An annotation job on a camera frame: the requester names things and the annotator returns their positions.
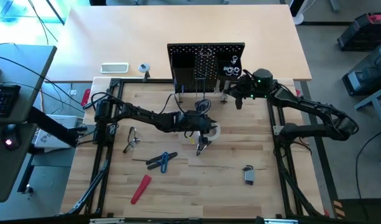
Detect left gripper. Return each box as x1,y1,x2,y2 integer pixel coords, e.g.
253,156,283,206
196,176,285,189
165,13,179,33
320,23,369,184
182,113,218,147

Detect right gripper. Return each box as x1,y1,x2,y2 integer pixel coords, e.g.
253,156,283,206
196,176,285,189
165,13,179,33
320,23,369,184
223,78,255,110

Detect white tape roll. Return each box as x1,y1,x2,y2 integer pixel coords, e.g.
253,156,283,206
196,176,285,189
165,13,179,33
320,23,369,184
205,123,223,140

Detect grey round tape measure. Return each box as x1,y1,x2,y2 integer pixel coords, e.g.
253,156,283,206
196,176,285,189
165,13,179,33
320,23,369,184
195,98,211,113

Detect red plastic handled tool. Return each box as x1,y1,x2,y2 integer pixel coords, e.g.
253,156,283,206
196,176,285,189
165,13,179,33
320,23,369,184
130,174,153,205

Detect black perforated peg board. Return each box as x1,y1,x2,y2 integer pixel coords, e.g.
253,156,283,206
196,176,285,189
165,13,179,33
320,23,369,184
167,42,246,105

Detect long double prong hook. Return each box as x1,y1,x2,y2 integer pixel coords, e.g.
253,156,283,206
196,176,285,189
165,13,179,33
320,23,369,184
195,71,208,100

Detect grey hex key set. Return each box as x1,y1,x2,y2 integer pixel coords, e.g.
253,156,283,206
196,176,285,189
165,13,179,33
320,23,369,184
242,165,256,186

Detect clear safety glasses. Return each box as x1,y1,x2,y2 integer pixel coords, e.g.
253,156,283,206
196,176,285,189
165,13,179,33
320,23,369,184
122,126,141,154

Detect white rectangular tray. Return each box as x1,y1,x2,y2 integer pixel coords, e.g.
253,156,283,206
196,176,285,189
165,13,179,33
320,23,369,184
100,62,130,74

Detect light wooden desk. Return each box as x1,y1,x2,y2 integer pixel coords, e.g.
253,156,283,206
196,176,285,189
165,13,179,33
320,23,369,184
47,4,313,82

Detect black open crate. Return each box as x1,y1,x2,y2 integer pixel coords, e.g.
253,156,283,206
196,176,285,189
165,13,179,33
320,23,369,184
341,43,381,97

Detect black case with red lid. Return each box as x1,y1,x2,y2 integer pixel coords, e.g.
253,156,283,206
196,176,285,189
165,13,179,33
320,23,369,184
336,11,381,53

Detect white cardboard box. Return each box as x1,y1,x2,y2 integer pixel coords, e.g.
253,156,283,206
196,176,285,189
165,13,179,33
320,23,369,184
34,114,80,149

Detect black diagonal strut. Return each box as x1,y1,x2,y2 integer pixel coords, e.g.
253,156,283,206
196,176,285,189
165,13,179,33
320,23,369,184
27,106,88,149

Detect black computer mouse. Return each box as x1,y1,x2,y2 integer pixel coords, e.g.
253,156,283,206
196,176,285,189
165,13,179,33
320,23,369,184
1,123,21,151

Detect dark grey desk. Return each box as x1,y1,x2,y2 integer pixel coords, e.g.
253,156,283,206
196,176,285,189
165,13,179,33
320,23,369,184
0,43,58,203

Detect black computer keyboard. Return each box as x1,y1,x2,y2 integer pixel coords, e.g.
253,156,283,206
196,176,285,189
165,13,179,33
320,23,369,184
0,82,22,118

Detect black handled hand tool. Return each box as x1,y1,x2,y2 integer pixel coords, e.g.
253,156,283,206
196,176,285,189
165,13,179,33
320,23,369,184
145,151,179,170

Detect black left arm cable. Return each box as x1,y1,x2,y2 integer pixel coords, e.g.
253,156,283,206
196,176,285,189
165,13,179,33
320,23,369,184
160,92,211,118

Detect blue handled hand tool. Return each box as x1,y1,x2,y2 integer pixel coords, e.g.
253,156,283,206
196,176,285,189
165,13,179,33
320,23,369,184
160,151,170,174

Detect black aluminium table frame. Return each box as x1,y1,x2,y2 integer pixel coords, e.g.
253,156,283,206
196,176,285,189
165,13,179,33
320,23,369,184
60,77,326,218

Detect white round pedestal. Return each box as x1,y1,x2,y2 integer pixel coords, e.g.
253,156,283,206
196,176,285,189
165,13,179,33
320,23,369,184
288,0,312,26

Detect silver metal bracket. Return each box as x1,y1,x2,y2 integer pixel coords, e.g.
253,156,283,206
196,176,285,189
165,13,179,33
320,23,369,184
263,218,300,224
90,217,126,224

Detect black lever handle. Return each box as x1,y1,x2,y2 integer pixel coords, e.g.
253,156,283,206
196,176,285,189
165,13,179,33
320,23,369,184
83,96,99,110

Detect black floor cable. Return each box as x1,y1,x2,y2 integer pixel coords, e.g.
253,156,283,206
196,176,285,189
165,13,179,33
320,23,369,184
354,126,381,224

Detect metal table frame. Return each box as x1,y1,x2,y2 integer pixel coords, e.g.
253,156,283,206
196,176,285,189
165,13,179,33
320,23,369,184
354,91,381,170

